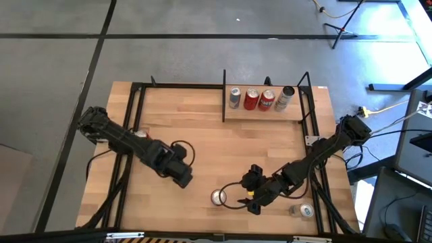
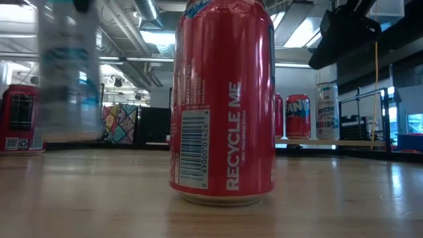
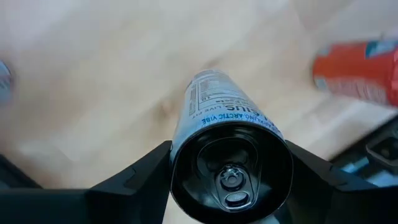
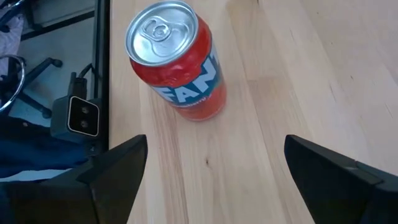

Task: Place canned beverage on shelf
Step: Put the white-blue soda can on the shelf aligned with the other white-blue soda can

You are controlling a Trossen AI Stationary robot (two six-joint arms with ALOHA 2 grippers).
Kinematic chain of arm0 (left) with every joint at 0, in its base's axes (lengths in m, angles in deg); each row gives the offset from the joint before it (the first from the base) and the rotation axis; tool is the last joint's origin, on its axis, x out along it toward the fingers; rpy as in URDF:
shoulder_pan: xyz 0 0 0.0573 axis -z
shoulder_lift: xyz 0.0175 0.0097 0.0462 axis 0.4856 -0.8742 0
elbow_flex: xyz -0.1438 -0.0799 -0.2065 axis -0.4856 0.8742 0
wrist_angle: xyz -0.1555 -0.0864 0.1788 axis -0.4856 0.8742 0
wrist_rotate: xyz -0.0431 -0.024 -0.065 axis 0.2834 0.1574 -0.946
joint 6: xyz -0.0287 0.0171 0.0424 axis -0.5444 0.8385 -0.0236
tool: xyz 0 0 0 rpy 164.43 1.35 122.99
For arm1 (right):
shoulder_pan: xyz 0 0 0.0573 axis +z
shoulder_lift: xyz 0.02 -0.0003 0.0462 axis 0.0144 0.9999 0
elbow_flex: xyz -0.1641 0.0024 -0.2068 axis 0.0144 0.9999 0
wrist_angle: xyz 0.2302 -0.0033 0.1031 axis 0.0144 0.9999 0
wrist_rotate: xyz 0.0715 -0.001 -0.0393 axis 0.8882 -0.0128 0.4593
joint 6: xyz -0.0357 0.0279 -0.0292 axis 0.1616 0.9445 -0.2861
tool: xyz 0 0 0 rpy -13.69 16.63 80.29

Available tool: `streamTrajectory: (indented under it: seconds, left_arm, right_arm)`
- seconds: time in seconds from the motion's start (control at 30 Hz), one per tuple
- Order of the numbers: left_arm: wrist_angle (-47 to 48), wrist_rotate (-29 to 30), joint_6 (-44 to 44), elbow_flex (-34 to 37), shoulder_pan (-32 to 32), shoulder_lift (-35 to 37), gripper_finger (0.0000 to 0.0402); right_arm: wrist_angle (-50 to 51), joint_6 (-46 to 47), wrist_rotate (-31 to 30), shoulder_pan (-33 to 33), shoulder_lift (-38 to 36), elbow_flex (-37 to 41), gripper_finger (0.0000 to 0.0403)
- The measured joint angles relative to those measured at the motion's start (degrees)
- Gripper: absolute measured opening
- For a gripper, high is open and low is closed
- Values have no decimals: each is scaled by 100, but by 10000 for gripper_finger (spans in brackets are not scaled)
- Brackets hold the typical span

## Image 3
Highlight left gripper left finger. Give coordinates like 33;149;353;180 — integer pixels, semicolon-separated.
0;140;174;224

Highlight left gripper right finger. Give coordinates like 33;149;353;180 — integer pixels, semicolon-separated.
273;140;398;224

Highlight white Celsius can black lid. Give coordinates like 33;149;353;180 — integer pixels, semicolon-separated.
169;68;295;224

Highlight red can with black label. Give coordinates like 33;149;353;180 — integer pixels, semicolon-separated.
312;39;398;108

